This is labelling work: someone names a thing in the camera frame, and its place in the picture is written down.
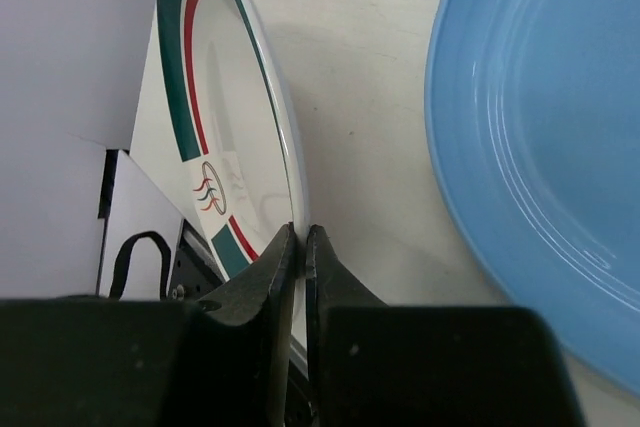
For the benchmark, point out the white plate green red stripes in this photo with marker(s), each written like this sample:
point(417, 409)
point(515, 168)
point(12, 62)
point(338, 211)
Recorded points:
point(234, 125)

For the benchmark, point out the blue plate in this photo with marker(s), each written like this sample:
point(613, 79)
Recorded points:
point(532, 118)

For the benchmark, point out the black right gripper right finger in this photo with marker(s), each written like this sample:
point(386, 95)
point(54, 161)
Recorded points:
point(372, 364)

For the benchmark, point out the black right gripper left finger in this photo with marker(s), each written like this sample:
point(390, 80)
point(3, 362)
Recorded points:
point(221, 360)

